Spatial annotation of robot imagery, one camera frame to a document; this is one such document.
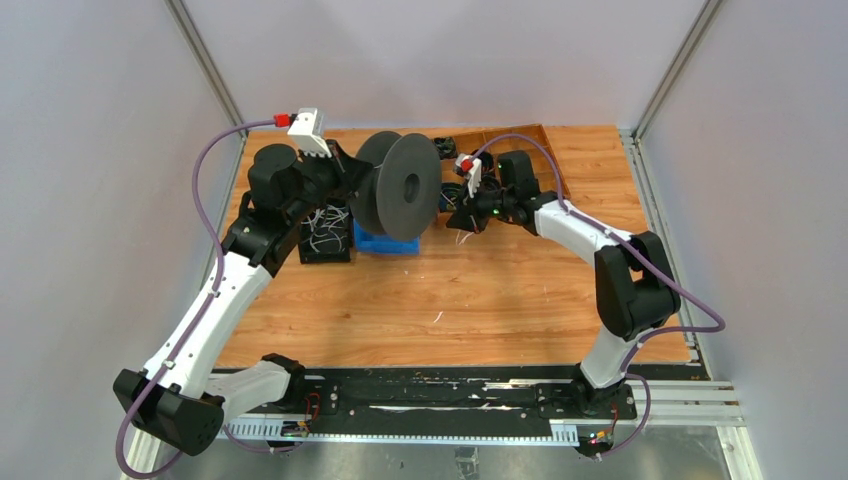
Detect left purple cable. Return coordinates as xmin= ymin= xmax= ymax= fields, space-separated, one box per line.
xmin=115 ymin=113 xmax=293 ymax=480

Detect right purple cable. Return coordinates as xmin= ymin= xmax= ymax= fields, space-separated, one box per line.
xmin=463 ymin=132 xmax=727 ymax=460

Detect purple cable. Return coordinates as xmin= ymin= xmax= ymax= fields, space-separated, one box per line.
xmin=115 ymin=113 xmax=293 ymax=480
xmin=463 ymin=132 xmax=727 ymax=460

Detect rolled tie yellow green front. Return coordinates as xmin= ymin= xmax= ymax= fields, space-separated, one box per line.
xmin=439 ymin=182 xmax=463 ymax=213

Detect dark grey cable spool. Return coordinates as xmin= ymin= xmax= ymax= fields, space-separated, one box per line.
xmin=349 ymin=131 xmax=442 ymax=242

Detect black plastic bin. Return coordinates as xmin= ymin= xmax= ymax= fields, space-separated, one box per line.
xmin=298 ymin=200 xmax=353 ymax=264

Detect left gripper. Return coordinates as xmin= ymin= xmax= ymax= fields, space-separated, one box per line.
xmin=285 ymin=139 xmax=373 ymax=226

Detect rolled tie green pattern back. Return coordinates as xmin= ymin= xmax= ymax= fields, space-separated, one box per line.
xmin=433 ymin=136 xmax=458 ymax=160

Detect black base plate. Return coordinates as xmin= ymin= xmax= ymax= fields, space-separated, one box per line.
xmin=307 ymin=365 xmax=637 ymax=438

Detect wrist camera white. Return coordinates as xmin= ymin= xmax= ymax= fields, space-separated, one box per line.
xmin=287 ymin=107 xmax=332 ymax=158
xmin=454 ymin=154 xmax=483 ymax=199

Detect blue plastic bin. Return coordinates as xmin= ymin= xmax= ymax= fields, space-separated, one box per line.
xmin=353 ymin=222 xmax=420 ymax=255

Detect white wires in black bin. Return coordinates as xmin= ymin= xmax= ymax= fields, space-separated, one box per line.
xmin=301 ymin=203 xmax=351 ymax=254

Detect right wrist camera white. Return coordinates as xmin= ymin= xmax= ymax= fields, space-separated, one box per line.
xmin=454 ymin=154 xmax=483 ymax=199

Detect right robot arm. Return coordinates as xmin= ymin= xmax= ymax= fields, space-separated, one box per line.
xmin=447 ymin=150 xmax=681 ymax=417

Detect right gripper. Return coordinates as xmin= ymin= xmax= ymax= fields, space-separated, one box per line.
xmin=447 ymin=178 xmax=515 ymax=235

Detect aluminium frame rail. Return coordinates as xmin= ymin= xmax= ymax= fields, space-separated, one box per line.
xmin=217 ymin=368 xmax=744 ymax=449

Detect wooden compartment tray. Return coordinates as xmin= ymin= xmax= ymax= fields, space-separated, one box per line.
xmin=432 ymin=124 xmax=571 ymax=199

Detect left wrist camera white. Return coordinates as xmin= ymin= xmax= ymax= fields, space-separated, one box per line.
xmin=287 ymin=107 xmax=332 ymax=158

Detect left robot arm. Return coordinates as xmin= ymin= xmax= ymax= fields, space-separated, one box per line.
xmin=113 ymin=140 xmax=375 ymax=456

